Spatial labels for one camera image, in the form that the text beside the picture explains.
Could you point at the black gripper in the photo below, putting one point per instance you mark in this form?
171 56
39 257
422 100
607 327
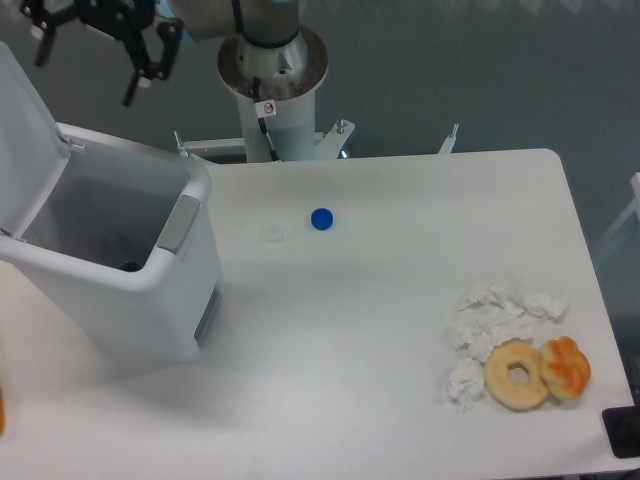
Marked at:
110 15

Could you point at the white trash can lid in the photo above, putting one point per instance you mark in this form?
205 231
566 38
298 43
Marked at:
34 152

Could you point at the white trash can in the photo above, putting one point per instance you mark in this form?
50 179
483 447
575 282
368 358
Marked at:
119 201

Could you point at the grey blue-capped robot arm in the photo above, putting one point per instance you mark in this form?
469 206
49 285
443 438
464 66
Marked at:
152 31

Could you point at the white bottle cap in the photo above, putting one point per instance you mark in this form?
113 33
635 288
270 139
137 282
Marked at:
273 234

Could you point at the blue bottle cap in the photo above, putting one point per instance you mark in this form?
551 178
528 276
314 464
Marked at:
321 219

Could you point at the dark object in bin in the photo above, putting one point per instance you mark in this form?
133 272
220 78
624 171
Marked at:
130 266

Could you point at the orange object left edge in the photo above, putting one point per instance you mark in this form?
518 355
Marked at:
2 412

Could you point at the crumpled white tissue upper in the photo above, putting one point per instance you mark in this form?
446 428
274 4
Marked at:
486 294

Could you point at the crumpled white tissue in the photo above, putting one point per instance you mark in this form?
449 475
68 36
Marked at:
466 384
486 294
548 305
479 332

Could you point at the crumpled white tissue middle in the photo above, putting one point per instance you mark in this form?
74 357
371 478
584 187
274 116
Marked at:
479 332

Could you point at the crumpled white tissue lower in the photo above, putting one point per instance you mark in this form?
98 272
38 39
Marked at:
466 384

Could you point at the crumpled white tissue right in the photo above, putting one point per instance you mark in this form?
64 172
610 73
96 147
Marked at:
548 305

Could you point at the orange twisted bread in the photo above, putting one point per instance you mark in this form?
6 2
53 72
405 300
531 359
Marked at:
564 368

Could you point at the black device at corner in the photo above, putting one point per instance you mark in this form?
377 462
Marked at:
622 428

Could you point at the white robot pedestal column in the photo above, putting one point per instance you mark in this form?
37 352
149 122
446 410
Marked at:
275 92

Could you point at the white metal mounting frame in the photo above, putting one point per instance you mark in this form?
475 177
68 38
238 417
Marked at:
330 145

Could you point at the white frame right edge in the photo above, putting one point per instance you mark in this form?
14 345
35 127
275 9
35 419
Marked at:
620 230

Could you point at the plain ring donut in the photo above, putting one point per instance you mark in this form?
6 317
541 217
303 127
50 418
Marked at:
512 376

